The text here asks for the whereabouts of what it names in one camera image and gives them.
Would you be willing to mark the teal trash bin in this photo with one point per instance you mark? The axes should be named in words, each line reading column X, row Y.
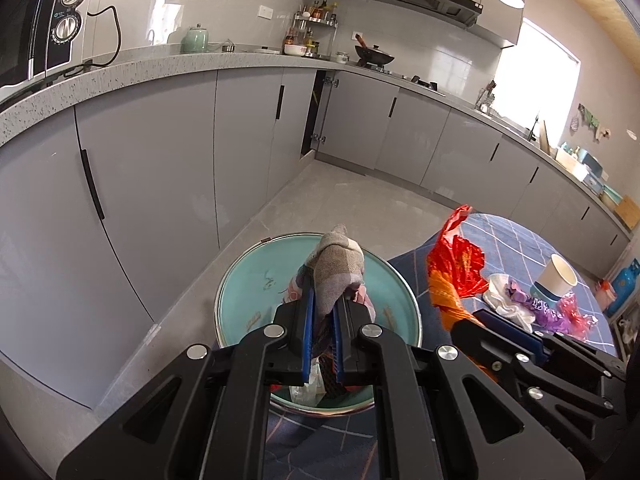
column 258, row 368

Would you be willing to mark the white paper cup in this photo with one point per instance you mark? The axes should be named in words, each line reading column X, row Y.
column 556, row 280

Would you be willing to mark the red plastic bag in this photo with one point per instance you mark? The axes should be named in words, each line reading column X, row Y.
column 455, row 260

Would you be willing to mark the grey lower cabinets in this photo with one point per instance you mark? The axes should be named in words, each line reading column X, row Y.
column 118, row 190

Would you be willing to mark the purple snack wrapper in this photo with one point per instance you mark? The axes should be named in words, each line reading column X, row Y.
column 544, row 315

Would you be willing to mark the metal spice rack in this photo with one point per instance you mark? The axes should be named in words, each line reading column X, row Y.
column 312, row 31

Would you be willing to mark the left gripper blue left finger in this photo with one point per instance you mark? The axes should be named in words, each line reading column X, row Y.
column 308, row 332

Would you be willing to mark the utensil holder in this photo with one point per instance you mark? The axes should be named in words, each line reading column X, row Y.
column 486, row 97

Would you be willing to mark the green ceramic teapot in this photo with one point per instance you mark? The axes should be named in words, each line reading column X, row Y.
column 195, row 40

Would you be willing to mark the grey plaid rag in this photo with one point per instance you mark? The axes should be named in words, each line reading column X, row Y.
column 337, row 267

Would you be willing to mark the black wok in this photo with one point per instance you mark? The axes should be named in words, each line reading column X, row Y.
column 371, row 56

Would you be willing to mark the blue bread box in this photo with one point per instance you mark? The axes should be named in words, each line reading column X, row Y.
column 593, row 177

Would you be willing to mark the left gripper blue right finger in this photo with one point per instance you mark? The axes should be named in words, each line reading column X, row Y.
column 337, row 342

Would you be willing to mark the white tissue cloth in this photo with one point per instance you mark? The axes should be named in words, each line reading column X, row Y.
column 495, row 297

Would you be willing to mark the blue gas cylinder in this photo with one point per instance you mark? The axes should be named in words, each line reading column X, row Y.
column 623, row 285

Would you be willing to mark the black white microwave oven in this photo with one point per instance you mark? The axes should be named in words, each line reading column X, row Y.
column 39, row 40

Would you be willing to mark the chrome sink faucet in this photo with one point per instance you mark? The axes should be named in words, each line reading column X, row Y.
column 530, row 132

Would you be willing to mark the wooden cutting board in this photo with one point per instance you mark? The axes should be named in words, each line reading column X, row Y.
column 628, row 211

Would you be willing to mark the pink transparent plastic bag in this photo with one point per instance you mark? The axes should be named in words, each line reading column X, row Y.
column 579, row 324

